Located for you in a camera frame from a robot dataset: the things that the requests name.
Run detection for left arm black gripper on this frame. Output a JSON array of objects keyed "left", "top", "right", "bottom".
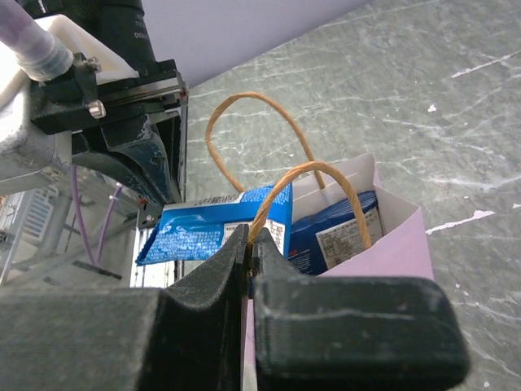
[{"left": 29, "top": 59, "right": 187, "bottom": 204}]

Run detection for blue Burts chips bag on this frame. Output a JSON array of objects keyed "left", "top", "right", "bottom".
[{"left": 288, "top": 189, "right": 366, "bottom": 275}]

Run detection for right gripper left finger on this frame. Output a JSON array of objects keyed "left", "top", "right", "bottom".
[{"left": 1, "top": 225, "right": 248, "bottom": 390}]

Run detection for blue cookie snack packet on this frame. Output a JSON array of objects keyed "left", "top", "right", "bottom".
[{"left": 136, "top": 186, "right": 274, "bottom": 266}]

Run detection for aluminium frame rail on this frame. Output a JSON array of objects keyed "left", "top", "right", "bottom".
[{"left": 0, "top": 170, "right": 184, "bottom": 288}]

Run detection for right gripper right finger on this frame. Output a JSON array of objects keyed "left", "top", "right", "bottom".
[{"left": 252, "top": 230, "right": 471, "bottom": 390}]

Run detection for white paper bag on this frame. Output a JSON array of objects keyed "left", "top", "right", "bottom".
[{"left": 205, "top": 91, "right": 436, "bottom": 281}]

